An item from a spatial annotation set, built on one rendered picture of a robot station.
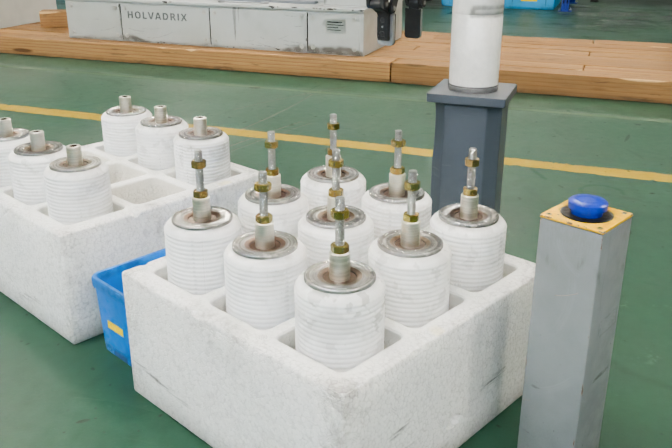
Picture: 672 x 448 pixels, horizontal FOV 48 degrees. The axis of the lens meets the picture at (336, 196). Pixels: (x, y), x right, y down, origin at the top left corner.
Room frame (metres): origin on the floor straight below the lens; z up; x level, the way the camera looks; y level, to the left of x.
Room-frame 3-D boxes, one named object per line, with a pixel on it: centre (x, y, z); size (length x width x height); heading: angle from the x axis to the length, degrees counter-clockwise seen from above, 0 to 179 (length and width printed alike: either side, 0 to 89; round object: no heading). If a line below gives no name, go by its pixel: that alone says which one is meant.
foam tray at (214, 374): (0.88, 0.00, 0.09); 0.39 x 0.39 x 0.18; 46
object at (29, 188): (1.17, 0.48, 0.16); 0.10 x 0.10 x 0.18
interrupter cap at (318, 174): (1.04, 0.00, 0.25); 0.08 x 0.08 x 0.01
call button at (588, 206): (0.73, -0.26, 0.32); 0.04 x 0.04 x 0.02
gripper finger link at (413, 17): (0.99, -0.10, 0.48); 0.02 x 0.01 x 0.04; 56
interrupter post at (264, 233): (0.79, 0.08, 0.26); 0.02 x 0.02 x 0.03
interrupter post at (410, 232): (0.80, -0.09, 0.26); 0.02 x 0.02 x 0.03
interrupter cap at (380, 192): (0.96, -0.08, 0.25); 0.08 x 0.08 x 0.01
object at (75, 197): (1.09, 0.40, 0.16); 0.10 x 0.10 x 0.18
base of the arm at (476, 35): (1.41, -0.26, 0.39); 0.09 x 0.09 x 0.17; 69
